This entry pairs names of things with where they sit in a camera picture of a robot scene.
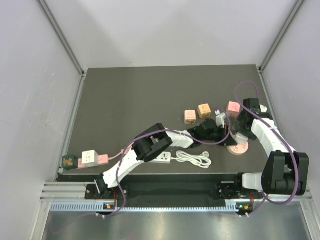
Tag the pink power strip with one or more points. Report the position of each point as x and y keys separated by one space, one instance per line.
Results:
x=103 y=160

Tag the grey slotted cable duct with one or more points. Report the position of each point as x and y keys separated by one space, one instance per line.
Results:
x=230 y=207

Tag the white cube plug adapter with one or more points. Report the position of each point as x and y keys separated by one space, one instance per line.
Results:
x=88 y=157

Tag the green cube plug adapter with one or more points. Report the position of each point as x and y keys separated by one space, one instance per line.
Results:
x=69 y=162

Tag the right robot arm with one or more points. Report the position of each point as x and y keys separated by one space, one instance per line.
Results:
x=286 y=170

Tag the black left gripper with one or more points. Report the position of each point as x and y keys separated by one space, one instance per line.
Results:
x=222 y=131

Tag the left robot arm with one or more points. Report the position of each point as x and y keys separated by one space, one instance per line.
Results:
x=151 y=143

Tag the orange cube plug adapter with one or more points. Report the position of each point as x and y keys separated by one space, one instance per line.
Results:
x=204 y=111

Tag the pink cube plug adapter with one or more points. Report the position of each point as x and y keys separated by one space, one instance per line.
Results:
x=233 y=109

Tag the white cube plug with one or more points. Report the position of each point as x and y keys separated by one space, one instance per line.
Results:
x=240 y=138

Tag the white power strip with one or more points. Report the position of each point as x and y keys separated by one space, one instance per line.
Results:
x=163 y=158

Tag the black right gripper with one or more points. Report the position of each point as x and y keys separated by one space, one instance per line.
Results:
x=238 y=126

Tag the light pink deer cube plug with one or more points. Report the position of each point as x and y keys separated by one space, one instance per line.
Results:
x=190 y=117

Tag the pink round socket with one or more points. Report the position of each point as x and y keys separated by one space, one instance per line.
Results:
x=239 y=149

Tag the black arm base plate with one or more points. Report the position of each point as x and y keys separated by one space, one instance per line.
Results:
x=132 y=190

